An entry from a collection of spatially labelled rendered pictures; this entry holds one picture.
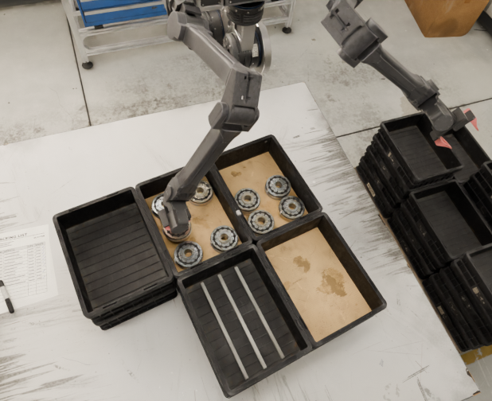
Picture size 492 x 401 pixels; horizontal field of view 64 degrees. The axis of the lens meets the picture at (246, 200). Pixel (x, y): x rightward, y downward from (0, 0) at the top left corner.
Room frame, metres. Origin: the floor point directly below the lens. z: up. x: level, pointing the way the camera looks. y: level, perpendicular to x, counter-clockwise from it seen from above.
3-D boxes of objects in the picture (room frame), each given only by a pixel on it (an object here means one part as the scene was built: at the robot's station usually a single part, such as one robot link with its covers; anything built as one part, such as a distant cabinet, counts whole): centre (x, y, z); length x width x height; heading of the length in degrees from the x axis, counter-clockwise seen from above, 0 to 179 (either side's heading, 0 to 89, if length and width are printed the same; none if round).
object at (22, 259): (0.41, 0.81, 0.70); 0.33 x 0.23 x 0.01; 28
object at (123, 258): (0.46, 0.43, 0.87); 0.40 x 0.30 x 0.11; 35
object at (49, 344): (0.56, 0.13, 0.35); 1.60 x 1.60 x 0.70; 28
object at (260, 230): (0.68, -0.07, 0.86); 0.10 x 0.10 x 0.01
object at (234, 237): (0.59, 0.06, 0.86); 0.10 x 0.10 x 0.01
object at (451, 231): (1.07, -1.07, 0.31); 0.40 x 0.30 x 0.34; 28
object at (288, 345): (0.31, -0.05, 0.87); 0.40 x 0.30 x 0.11; 35
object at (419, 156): (1.42, -0.88, 0.37); 0.40 x 0.30 x 0.45; 27
